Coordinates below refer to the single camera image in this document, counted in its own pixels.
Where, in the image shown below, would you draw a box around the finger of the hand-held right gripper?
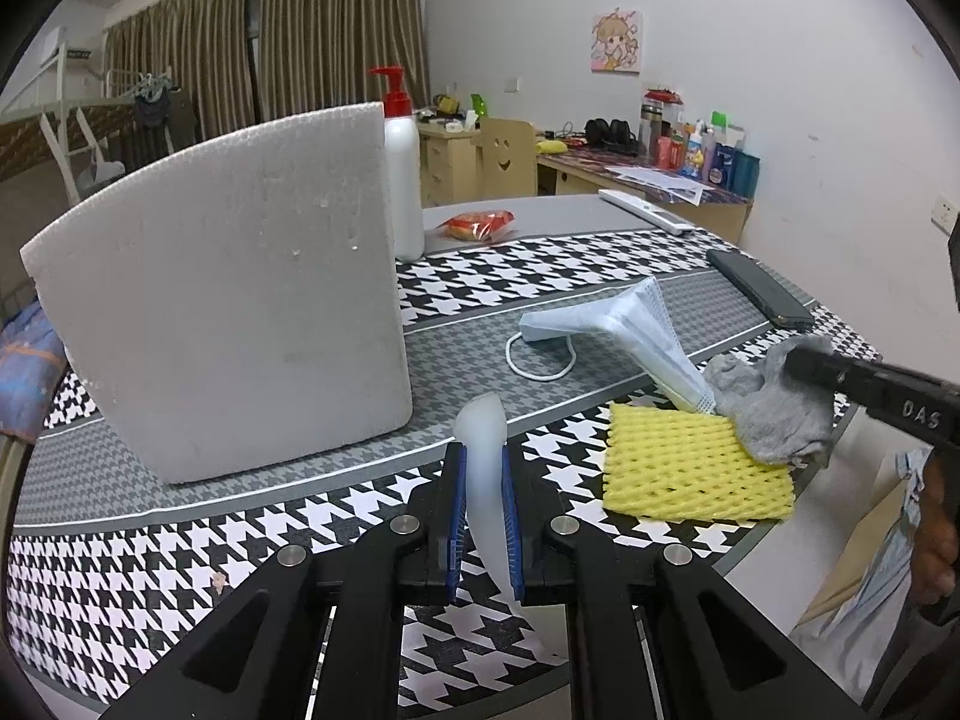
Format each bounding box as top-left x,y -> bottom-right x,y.
784,340 -> 871,412

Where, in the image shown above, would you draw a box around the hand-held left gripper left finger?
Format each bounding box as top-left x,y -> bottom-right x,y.
97,442 -> 470,720

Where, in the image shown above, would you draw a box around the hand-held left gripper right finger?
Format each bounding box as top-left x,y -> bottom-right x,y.
499,446 -> 863,720

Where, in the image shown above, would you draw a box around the grey sock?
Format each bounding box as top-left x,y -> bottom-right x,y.
701,337 -> 837,466

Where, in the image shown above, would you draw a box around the translucent white plastic piece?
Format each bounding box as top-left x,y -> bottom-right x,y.
452,392 -> 518,601

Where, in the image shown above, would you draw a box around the yellow foam net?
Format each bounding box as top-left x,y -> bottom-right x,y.
602,401 -> 797,522

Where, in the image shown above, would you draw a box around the blue face mask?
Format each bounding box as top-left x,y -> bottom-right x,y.
504,276 -> 717,415

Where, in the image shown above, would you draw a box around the white foam box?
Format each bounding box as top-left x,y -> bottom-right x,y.
19,101 -> 415,485

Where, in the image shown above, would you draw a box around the person's right hand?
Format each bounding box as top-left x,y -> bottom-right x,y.
910,456 -> 960,617

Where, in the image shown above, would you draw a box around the black smartphone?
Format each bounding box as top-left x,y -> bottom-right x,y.
706,249 -> 816,329

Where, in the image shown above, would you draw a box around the light blue cloth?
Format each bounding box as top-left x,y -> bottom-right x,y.
840,448 -> 935,627

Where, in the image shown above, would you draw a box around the light wooden desk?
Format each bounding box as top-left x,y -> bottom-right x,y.
536,150 -> 755,241

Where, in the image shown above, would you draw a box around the white remote control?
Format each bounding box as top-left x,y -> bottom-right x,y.
598,189 -> 689,237

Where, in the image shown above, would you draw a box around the white paper sheets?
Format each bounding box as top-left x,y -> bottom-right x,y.
604,163 -> 717,207

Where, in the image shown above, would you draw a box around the row of toiletry bottles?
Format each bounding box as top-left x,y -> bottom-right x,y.
637,82 -> 762,196

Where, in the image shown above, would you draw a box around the houndstooth tablecloth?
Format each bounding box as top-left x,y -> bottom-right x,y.
0,229 -> 886,720

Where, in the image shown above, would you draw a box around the red snack packet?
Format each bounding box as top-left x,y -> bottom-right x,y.
437,208 -> 518,242

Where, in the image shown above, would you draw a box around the dark patterned desk mat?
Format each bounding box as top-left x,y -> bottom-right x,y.
540,146 -> 755,207

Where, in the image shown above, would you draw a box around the black headphones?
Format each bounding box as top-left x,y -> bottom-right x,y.
583,118 -> 638,151

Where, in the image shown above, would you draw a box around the white pump bottle red cap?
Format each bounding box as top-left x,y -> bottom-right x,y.
367,65 -> 427,263

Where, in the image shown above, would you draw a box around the wooden drawer desk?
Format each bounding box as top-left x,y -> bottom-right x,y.
418,120 -> 481,203

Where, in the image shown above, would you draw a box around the wooden smiley chair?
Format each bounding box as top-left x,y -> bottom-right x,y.
478,116 -> 539,200

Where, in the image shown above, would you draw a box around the blue checked blanket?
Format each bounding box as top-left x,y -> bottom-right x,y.
0,300 -> 68,440

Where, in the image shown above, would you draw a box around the hanging dark clothes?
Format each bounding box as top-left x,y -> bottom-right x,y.
133,75 -> 197,155

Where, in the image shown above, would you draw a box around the brown curtain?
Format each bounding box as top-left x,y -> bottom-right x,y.
259,0 -> 430,117
103,0 -> 260,151

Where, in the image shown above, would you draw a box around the white metal bunk bed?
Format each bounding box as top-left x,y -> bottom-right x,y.
0,86 -> 136,203

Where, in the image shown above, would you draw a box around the white air conditioner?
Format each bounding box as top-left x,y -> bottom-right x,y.
37,26 -> 102,65

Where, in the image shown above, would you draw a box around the pink cartoon wall poster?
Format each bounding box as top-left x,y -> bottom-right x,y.
590,9 -> 646,76

